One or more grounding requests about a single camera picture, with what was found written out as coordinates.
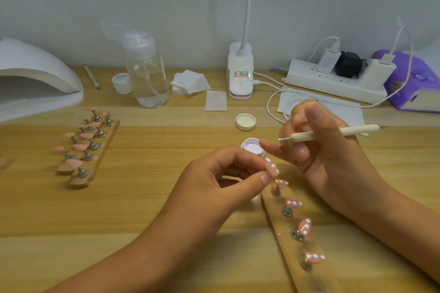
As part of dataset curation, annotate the person's right hand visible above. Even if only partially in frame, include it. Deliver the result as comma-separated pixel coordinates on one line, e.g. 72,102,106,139
259,100,380,215

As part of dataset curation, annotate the person's left hand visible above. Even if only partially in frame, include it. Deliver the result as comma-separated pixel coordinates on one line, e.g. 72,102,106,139
169,147,280,232

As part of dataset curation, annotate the cream dotting tool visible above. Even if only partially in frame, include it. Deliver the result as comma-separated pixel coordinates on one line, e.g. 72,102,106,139
278,124,386,142

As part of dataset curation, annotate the person's left forearm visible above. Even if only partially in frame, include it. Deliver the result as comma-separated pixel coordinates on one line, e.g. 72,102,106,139
43,197,224,293

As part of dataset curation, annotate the person's right forearm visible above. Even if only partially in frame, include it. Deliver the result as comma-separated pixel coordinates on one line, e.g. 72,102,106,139
344,178,440,285

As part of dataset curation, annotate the small open white jar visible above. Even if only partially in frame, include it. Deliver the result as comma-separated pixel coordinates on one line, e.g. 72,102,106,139
240,138,266,159

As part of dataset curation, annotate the white paper sheet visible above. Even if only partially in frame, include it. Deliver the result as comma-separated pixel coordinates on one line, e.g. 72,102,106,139
277,88,369,137

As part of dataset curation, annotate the white jar lid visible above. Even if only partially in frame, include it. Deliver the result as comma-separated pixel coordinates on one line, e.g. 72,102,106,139
235,113,257,132

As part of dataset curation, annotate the white power strip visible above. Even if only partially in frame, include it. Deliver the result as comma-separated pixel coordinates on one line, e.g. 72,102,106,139
284,59,390,105

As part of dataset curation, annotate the wooden nail holder strip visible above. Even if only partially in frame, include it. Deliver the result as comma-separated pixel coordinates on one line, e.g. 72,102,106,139
261,183,341,293
68,119,121,189
57,115,108,175

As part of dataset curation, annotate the single white cotton wipe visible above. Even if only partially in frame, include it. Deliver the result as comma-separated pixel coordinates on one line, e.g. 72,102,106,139
205,90,228,112

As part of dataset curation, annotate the small white charger plug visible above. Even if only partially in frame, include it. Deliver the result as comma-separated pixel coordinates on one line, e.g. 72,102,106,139
316,48,342,74

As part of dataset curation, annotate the black charger plug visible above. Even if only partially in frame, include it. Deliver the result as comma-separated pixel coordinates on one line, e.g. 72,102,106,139
335,51,363,79

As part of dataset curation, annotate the white clip desk lamp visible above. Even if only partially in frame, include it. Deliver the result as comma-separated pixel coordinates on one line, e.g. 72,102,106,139
226,0,255,100

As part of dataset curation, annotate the large white charger plug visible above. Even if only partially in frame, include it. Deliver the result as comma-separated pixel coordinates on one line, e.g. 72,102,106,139
358,54,397,91

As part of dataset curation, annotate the stack of white cotton pads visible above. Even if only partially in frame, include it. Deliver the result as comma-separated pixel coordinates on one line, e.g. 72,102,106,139
170,69,212,95

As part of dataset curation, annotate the purple tissue pack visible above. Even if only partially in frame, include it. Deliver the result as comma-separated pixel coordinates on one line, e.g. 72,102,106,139
373,49,440,114

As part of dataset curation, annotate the clear plastic pump bottle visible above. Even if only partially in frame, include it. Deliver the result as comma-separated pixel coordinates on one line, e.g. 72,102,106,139
101,19,170,109

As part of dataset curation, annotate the small closed white jar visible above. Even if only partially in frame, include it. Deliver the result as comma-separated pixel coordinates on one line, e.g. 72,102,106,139
111,73,135,95

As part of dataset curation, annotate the group of plain pink nails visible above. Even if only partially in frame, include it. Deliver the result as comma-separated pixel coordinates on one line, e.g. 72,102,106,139
52,107,115,179

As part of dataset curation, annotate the white nail curing lamp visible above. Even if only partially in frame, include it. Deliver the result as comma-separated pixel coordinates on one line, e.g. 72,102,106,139
0,37,85,124

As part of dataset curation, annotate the white lamp cable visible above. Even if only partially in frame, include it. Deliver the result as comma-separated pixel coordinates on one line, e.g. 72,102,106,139
252,71,293,126

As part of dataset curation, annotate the white charger cable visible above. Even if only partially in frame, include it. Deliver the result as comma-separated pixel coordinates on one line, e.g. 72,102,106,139
307,36,341,62
360,16,414,109

